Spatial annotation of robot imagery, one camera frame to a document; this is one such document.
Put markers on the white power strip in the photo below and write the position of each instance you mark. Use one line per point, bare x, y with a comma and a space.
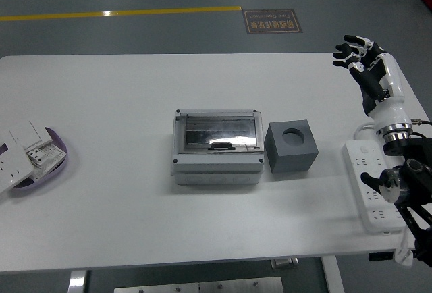
364, 164

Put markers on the grey cube with round hole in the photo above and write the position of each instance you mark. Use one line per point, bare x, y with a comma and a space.
290, 161

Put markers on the grey table bracket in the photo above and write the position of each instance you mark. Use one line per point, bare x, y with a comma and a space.
285, 263

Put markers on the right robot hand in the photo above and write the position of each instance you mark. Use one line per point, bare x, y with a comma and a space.
389, 104

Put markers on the grey plastic enclosure box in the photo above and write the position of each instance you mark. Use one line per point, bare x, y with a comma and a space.
216, 164

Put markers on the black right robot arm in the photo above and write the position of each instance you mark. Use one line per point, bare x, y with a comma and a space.
405, 148

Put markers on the white breaker module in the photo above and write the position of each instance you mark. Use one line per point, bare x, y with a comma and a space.
40, 156

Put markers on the purple tray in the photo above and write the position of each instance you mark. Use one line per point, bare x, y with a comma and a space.
50, 176

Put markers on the white table leg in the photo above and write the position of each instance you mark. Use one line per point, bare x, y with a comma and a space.
77, 283
334, 276

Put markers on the metal base plate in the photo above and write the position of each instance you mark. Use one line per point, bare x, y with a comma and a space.
202, 287

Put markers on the white switch panel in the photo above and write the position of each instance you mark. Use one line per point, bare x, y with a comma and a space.
28, 134

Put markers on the white socket panel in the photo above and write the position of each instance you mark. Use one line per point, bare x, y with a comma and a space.
13, 168

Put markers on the clear hinged box lid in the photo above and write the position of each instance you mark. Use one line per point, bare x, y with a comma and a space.
219, 131

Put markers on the black table control box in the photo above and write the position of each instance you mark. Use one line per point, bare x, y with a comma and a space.
381, 257

